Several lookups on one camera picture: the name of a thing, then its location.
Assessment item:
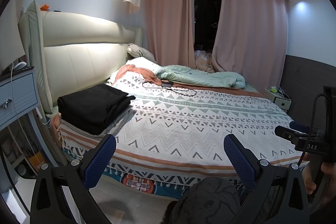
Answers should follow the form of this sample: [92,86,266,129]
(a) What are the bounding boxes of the orange cloth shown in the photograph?
[115,65,164,84]

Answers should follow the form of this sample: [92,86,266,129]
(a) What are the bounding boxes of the pink curtain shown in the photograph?
[144,0,196,72]
[212,0,288,88]

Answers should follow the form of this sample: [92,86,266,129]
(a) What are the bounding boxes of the black jacket with yellow patch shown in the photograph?
[57,84,135,122]

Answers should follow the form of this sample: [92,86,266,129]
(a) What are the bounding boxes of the folded grey garment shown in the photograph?
[100,109,137,136]

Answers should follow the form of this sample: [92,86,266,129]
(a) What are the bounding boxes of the person's right hand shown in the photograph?
[302,153,336,194]

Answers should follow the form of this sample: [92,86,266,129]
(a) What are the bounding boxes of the patterned white bed blanket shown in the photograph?
[50,73,315,191]

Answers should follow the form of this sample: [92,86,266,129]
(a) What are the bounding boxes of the grey printed pants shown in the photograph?
[168,176,263,224]

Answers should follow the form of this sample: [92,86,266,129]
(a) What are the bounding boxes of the blue bedside table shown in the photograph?
[0,67,40,130]

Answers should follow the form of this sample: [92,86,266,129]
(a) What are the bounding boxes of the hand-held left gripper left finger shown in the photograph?
[30,133,117,224]

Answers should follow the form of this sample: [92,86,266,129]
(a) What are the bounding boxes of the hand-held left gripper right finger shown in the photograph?
[223,134,310,224]

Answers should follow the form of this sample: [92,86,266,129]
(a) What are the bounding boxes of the beige printed bedding pile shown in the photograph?
[194,50,217,73]

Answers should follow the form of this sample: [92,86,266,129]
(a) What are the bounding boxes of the cream padded bed headboard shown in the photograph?
[18,1,143,114]

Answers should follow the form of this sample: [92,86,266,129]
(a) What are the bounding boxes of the black cable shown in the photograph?
[142,80,197,96]

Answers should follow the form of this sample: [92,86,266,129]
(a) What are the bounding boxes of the white nightstand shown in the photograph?
[264,86,292,111]

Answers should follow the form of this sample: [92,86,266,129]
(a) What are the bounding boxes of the brown bed sheet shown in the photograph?
[171,82,263,96]

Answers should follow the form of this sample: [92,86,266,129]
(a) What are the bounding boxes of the orange box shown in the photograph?
[28,154,45,176]

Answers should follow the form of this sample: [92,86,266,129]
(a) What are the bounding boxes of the mint green duvet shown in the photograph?
[156,65,247,89]

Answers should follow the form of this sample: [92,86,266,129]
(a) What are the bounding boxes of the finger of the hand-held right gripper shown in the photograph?
[289,121,311,133]
[275,126,310,140]

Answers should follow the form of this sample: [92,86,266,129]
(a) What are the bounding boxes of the white pillow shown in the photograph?
[108,57,162,83]

